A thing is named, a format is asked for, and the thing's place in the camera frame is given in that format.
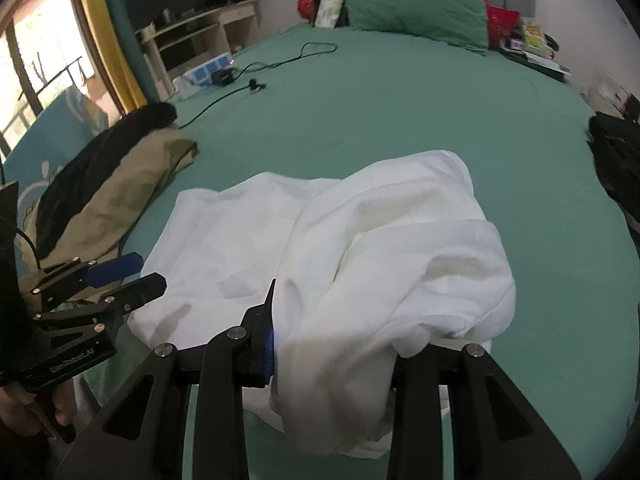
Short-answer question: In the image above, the small white packet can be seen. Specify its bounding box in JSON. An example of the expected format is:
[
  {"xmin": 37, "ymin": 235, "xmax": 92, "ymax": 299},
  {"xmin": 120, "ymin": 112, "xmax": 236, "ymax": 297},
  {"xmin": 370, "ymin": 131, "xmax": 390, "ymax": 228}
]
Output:
[{"xmin": 312, "ymin": 0, "xmax": 349, "ymax": 29}]

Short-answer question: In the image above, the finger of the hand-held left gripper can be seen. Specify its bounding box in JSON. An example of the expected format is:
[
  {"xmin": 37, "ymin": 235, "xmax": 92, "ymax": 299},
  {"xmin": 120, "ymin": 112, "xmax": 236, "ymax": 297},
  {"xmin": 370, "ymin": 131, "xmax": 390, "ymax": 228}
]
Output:
[
  {"xmin": 35, "ymin": 251, "xmax": 145, "ymax": 309},
  {"xmin": 32, "ymin": 272, "xmax": 168, "ymax": 349}
]

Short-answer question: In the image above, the teal curtain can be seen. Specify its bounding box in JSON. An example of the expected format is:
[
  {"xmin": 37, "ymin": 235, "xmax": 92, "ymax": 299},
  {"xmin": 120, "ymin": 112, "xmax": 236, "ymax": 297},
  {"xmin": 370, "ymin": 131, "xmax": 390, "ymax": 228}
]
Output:
[{"xmin": 97, "ymin": 0, "xmax": 169, "ymax": 107}]

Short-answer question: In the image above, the white garment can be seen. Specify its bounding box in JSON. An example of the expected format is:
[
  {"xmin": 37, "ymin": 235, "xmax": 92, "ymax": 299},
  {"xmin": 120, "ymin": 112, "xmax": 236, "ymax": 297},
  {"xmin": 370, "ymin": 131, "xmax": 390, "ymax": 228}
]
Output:
[{"xmin": 127, "ymin": 149, "xmax": 517, "ymax": 461}]

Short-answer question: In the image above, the person's left hand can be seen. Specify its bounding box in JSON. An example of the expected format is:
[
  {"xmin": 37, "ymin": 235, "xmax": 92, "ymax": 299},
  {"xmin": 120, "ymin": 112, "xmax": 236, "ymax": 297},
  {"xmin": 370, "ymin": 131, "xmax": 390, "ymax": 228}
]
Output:
[{"xmin": 0, "ymin": 381, "xmax": 77, "ymax": 433}]

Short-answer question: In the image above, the blue and white box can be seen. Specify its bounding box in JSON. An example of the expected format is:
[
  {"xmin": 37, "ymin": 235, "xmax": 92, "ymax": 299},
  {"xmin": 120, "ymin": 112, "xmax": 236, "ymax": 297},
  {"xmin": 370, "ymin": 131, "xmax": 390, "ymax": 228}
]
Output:
[{"xmin": 174, "ymin": 52, "xmax": 236, "ymax": 92}]

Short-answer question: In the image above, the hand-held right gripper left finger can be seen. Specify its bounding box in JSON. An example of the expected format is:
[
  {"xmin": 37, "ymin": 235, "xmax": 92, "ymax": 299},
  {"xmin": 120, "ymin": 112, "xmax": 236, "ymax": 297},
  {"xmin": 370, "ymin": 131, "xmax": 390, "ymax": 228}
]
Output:
[{"xmin": 52, "ymin": 278, "xmax": 278, "ymax": 480}]

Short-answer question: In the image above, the green pillow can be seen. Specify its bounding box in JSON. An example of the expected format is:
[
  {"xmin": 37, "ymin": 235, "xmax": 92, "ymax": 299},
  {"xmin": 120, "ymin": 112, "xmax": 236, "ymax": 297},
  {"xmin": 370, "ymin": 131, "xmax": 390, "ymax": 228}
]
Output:
[{"xmin": 330, "ymin": 0, "xmax": 490, "ymax": 56}]

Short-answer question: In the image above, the black box on desk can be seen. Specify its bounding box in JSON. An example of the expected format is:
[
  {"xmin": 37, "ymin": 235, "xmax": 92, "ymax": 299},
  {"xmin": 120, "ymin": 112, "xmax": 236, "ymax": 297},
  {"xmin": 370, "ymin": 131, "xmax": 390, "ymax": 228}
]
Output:
[{"xmin": 125, "ymin": 0, "xmax": 194, "ymax": 27}]

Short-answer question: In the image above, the stack of books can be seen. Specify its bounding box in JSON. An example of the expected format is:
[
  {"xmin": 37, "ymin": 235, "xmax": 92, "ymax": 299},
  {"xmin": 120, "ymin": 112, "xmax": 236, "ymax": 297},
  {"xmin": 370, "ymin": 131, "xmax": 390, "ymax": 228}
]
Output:
[{"xmin": 499, "ymin": 16, "xmax": 572, "ymax": 83}]

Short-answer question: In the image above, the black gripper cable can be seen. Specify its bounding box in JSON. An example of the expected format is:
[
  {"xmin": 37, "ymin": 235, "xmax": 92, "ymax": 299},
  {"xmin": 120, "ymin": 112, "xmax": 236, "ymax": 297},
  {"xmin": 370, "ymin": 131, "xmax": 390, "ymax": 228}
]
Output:
[{"xmin": 14, "ymin": 229, "xmax": 44, "ymax": 269}]

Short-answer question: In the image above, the black garment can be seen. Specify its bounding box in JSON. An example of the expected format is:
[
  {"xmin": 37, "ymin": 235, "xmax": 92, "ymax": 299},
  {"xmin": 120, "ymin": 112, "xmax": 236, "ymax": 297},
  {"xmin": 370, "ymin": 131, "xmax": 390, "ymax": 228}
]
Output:
[{"xmin": 587, "ymin": 110, "xmax": 640, "ymax": 235}]

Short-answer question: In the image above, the window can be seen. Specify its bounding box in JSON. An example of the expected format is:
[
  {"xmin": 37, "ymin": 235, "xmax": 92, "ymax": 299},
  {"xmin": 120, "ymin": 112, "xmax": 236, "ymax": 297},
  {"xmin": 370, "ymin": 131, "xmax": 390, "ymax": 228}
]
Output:
[{"xmin": 0, "ymin": 0, "xmax": 97, "ymax": 157}]

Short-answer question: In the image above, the wooden desk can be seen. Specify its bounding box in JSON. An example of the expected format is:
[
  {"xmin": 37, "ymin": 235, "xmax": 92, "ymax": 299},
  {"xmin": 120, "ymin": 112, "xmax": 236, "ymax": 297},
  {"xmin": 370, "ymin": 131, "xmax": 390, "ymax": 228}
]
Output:
[{"xmin": 135, "ymin": 0, "xmax": 262, "ymax": 102}]

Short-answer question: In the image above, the green bed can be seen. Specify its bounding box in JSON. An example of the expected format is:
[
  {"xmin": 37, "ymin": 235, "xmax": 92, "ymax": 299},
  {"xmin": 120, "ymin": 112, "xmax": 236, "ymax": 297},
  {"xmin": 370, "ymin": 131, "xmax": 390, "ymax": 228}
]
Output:
[{"xmin": 0, "ymin": 17, "xmax": 640, "ymax": 480}]

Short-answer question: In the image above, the yellow curtain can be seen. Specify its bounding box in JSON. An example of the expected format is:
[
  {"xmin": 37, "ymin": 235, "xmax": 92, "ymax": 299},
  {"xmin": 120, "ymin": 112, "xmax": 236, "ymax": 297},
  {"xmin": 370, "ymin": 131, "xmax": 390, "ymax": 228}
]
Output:
[{"xmin": 74, "ymin": 0, "xmax": 149, "ymax": 114}]

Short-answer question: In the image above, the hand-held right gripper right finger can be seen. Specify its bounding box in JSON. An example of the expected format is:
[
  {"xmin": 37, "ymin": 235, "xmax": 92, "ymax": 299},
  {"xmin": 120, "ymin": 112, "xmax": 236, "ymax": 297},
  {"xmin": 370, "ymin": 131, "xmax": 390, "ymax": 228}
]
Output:
[{"xmin": 387, "ymin": 342, "xmax": 583, "ymax": 480}]

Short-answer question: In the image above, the khaki garment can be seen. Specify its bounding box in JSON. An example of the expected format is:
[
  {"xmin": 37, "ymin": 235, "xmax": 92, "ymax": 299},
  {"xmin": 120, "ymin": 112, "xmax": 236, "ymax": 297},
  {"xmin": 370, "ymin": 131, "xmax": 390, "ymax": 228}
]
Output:
[{"xmin": 24, "ymin": 135, "xmax": 199, "ymax": 307}]

